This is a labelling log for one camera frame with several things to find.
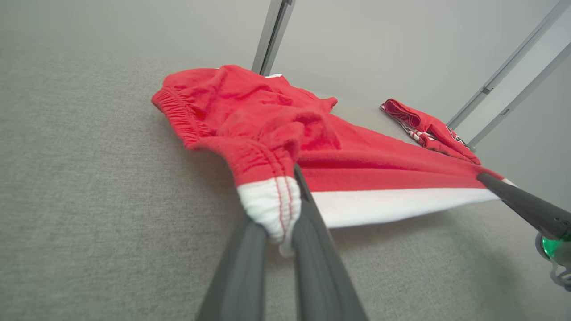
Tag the red printed shirt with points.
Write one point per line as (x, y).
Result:
(357, 165)

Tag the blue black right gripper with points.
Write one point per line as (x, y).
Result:
(560, 258)

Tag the grey metal wall rail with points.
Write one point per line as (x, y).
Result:
(513, 58)
(522, 93)

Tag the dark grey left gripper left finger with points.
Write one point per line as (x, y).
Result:
(236, 290)

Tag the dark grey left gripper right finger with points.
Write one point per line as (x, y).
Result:
(321, 285)

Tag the grey metal partition post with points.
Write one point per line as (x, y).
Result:
(272, 35)

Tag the red shirt with white sleeves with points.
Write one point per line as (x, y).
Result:
(432, 131)

